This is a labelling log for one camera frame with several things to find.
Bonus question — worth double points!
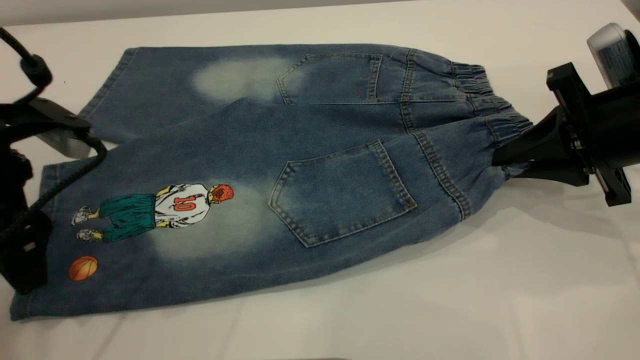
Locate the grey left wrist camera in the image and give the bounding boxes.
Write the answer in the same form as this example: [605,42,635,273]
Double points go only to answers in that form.
[36,127,95,160]

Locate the black cable with ferrite bead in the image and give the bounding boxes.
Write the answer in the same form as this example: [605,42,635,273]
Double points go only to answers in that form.
[0,27,53,103]

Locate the blue denim printed shorts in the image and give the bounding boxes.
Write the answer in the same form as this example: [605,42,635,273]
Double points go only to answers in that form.
[10,44,534,321]

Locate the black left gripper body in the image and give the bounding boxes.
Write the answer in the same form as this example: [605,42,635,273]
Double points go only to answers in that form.
[0,210,53,296]

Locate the black left camera mount bracket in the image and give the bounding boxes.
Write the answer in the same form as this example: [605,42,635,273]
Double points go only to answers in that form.
[0,97,92,146]

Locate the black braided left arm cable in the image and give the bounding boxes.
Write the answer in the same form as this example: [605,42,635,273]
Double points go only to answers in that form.
[0,134,109,241]

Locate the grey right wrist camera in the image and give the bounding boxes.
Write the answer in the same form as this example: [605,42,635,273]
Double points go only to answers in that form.
[586,22,640,90]

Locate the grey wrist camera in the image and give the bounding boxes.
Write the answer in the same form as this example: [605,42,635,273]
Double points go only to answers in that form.
[586,22,640,90]
[36,127,95,160]

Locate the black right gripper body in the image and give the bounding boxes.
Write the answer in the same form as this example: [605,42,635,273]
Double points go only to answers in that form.
[546,62,640,207]

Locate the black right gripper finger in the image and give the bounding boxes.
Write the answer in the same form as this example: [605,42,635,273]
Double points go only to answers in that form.
[492,106,575,158]
[492,145,591,187]

